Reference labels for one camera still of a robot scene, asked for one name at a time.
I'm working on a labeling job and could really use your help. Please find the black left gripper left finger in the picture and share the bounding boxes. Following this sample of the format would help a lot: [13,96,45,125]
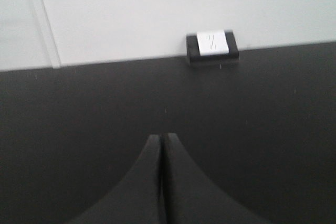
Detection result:
[69,135,162,223]

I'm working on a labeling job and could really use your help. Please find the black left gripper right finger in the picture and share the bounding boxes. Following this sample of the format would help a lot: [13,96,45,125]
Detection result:
[162,133,268,223]

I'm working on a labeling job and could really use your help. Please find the black white power socket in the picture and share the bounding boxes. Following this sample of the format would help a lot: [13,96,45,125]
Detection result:
[186,30,239,65]

